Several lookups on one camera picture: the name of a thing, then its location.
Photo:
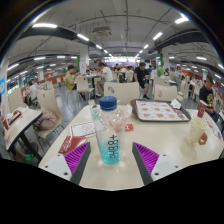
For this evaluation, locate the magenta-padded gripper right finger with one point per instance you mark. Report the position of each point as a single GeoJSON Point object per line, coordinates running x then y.
{"type": "Point", "coordinates": [148, 158]}

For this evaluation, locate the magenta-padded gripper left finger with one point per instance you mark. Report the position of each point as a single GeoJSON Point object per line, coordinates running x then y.
{"type": "Point", "coordinates": [75, 158]}

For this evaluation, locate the clear blue-capped water bottle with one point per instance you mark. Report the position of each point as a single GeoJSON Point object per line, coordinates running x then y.
{"type": "Point", "coordinates": [108, 133]}

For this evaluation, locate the red printed card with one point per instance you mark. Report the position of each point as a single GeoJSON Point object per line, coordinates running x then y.
{"type": "Point", "coordinates": [70, 144]}

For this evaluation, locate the white paper with red print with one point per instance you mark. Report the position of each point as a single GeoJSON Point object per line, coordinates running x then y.
{"type": "Point", "coordinates": [81, 130]}

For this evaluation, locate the pink bag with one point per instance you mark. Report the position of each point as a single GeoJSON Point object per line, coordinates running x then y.
{"type": "Point", "coordinates": [46, 120]}

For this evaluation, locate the brown food tray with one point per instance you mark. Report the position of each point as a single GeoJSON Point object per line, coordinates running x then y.
{"type": "Point", "coordinates": [160, 111]}

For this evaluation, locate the person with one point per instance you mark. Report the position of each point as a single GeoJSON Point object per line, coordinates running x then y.
{"type": "Point", "coordinates": [141, 76]}
{"type": "Point", "coordinates": [69, 80]}
{"type": "Point", "coordinates": [23, 155]}
{"type": "Point", "coordinates": [208, 96]}
{"type": "Point", "coordinates": [32, 93]}
{"type": "Point", "coordinates": [106, 75]}

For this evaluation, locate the white crumpled napkin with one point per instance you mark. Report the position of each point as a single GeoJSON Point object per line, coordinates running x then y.
{"type": "Point", "coordinates": [176, 104]}

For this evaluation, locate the beige side table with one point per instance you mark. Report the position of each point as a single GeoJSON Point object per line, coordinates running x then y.
{"type": "Point", "coordinates": [23, 121]}

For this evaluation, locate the beige chair with bag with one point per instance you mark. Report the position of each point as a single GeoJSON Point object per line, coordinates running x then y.
{"type": "Point", "coordinates": [46, 100]}

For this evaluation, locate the beige chair with round hole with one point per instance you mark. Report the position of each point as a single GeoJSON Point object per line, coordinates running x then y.
{"type": "Point", "coordinates": [125, 91]}
{"type": "Point", "coordinates": [165, 93]}

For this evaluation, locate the red paper cup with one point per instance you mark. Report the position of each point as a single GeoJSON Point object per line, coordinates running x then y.
{"type": "Point", "coordinates": [202, 110]}

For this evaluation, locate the beige dining chairs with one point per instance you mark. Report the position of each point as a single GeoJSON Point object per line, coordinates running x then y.
{"type": "Point", "coordinates": [83, 85]}

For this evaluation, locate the ceiling air conditioner unit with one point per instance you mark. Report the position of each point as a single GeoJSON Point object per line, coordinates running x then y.
{"type": "Point", "coordinates": [101, 31]}

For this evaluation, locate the ceiling strip lights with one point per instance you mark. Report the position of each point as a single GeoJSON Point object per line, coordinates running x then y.
{"type": "Point", "coordinates": [44, 25]}

